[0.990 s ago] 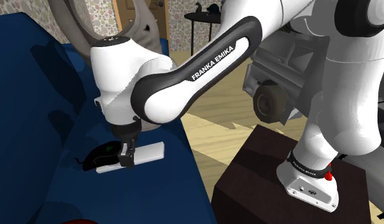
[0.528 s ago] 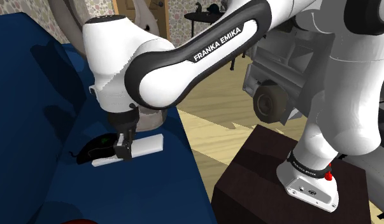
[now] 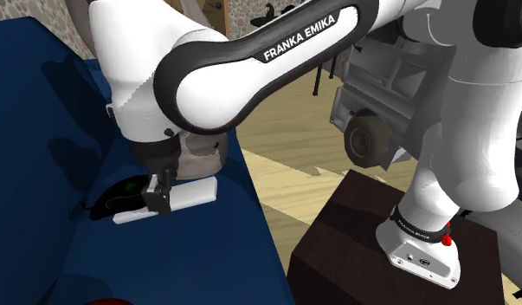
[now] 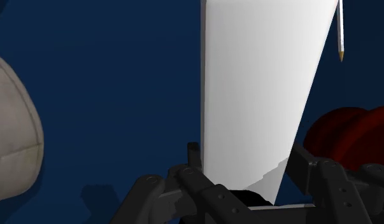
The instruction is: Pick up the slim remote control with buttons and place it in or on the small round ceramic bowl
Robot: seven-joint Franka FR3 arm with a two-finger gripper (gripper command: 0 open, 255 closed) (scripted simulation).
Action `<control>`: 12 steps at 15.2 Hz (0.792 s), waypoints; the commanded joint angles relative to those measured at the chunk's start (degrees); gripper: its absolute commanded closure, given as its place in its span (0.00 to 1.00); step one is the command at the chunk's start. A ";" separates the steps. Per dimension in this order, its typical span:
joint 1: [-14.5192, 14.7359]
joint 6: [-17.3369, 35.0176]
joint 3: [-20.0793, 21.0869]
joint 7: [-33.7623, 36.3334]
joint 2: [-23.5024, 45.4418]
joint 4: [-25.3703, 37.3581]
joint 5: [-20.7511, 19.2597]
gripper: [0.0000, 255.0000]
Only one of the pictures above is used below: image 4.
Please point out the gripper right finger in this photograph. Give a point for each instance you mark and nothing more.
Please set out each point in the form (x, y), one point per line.
(331, 183)

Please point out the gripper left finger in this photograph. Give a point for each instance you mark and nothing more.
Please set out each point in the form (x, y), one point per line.
(191, 189)

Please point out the dark red round object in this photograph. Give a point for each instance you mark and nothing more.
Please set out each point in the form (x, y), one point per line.
(353, 136)

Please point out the white pencil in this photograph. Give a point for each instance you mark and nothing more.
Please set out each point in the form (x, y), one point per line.
(340, 31)

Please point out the beige cushion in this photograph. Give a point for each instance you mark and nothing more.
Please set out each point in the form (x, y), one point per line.
(14, 130)

